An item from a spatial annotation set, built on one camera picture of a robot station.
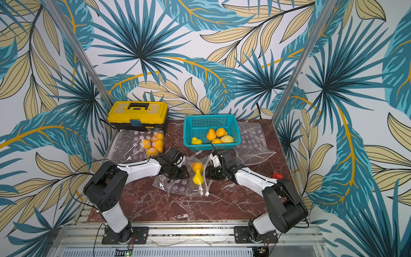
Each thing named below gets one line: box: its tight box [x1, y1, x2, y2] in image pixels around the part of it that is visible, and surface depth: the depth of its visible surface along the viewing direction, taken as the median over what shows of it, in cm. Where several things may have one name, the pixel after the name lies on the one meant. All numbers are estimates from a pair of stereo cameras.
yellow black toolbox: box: [107, 100, 169, 131], surface depth 103 cm
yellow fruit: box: [211, 138, 223, 145], surface depth 105 cm
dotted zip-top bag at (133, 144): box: [109, 128, 165, 164], surface depth 100 cm
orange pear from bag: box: [206, 127, 217, 141], surface depth 107 cm
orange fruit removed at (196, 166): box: [190, 161, 204, 173], surface depth 92 cm
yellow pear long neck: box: [192, 169, 204, 186], surface depth 88 cm
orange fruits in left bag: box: [142, 132, 164, 158], surface depth 102 cm
